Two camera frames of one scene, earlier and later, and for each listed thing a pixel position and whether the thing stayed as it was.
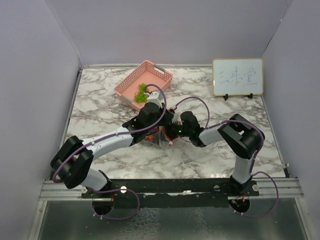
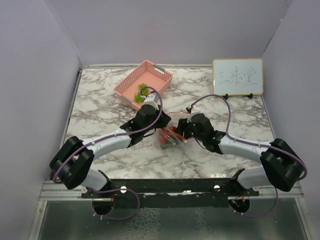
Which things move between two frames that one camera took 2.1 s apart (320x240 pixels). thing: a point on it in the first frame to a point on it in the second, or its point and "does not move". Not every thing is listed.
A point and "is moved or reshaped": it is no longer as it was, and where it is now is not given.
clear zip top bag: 158,135 is moved or reshaped
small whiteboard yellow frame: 237,76 does not move
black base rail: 173,193 does not move
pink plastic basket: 147,73 does not move
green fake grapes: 141,96 does not move
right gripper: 169,129 to 183,126
